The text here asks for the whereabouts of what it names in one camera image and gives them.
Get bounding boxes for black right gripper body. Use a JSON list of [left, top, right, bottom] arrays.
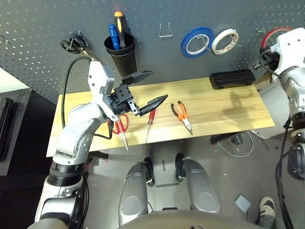
[[259, 46, 281, 70]]

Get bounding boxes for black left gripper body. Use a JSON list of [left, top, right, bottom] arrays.
[[108, 83, 140, 117]]

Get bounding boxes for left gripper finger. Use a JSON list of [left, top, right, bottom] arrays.
[[121, 70, 153, 86], [139, 94, 169, 117]]

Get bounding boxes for red handled screwdriver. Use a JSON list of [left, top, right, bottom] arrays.
[[144, 109, 157, 146]]

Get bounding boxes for thin red tape roll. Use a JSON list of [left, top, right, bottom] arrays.
[[260, 26, 294, 48]]

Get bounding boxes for orange black pliers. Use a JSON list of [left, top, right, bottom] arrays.
[[170, 100, 193, 135]]

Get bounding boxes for red handled scissors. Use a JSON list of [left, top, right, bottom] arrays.
[[112, 114, 129, 152]]

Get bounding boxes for dark grey pegboard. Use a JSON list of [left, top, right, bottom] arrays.
[[0, 0, 305, 105]]

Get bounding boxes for black plastic cup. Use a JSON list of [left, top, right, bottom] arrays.
[[104, 32, 138, 77]]

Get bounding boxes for black rectangular case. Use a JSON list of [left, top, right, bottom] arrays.
[[209, 69, 256, 90]]

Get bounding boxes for blue tape roll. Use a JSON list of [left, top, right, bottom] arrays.
[[181, 27, 214, 59]]

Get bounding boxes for white tape roll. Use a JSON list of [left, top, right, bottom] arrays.
[[211, 28, 239, 55]]

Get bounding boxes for black table leg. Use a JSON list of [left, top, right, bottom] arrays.
[[210, 132, 241, 145], [89, 150, 109, 160]]

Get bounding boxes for silver robot left leg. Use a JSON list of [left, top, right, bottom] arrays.
[[118, 157, 155, 226]]

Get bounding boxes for silver robot leg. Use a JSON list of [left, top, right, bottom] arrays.
[[118, 157, 155, 226], [175, 153, 222, 214]]

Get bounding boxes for black power adapter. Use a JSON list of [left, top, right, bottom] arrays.
[[232, 133, 244, 145]]

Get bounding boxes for silver robot right leg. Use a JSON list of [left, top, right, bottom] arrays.
[[175, 153, 222, 214]]

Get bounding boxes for grey robot torso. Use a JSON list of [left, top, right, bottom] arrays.
[[119, 209, 263, 229]]

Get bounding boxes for grey square pad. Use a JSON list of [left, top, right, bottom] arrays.
[[234, 195, 252, 213]]

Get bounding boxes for person's grey sneaker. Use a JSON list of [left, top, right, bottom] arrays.
[[256, 196, 276, 229]]

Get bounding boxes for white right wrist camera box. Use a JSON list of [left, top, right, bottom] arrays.
[[270, 28, 305, 74]]

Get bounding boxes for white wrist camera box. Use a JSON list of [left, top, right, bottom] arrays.
[[87, 61, 115, 120], [270, 28, 305, 74]]

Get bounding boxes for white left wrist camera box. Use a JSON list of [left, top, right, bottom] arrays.
[[87, 61, 115, 120]]

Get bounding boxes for blue handled screwdriver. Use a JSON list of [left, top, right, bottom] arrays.
[[108, 23, 121, 50]]

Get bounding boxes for wire loop pliers holder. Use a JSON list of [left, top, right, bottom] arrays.
[[159, 22, 173, 38]]

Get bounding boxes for orange black handled screwdriver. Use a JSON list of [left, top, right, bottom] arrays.
[[114, 11, 127, 48]]

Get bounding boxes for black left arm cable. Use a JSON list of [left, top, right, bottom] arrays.
[[61, 56, 114, 140]]

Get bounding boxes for black handled scissors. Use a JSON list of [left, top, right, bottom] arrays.
[[60, 33, 101, 65]]

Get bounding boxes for white floor cable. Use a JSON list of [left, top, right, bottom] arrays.
[[218, 130, 271, 157]]

